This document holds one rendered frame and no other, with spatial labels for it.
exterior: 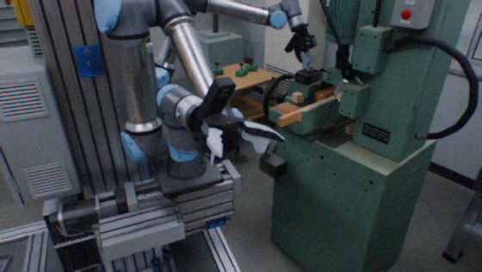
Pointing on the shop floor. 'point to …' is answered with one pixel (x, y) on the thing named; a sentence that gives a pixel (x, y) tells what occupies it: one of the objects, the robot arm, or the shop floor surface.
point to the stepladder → (468, 223)
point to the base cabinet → (340, 216)
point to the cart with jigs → (250, 78)
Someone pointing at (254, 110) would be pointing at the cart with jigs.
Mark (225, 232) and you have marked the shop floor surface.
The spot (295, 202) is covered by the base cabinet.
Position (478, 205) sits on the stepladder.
